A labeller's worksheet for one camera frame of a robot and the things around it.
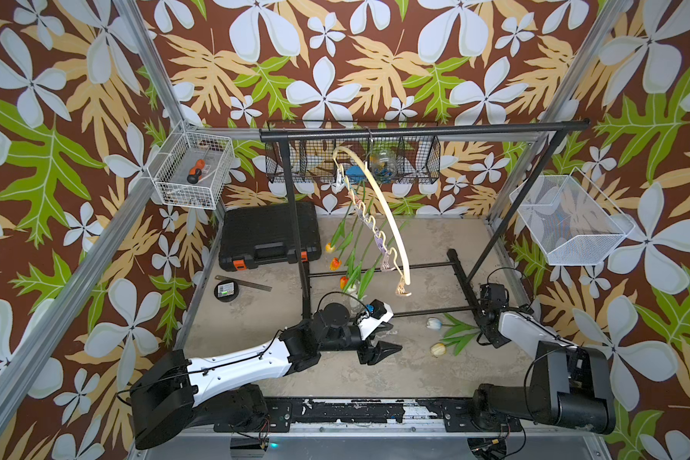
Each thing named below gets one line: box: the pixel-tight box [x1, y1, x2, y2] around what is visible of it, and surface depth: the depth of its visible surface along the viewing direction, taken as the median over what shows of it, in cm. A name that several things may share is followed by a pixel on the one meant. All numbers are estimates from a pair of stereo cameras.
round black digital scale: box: [213, 279, 240, 303], surface depth 98 cm
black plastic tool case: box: [218, 201, 322, 272], surface depth 104 cm
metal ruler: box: [214, 275, 274, 293], surface depth 103 cm
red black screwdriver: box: [186, 159, 206, 185], surface depth 82 cm
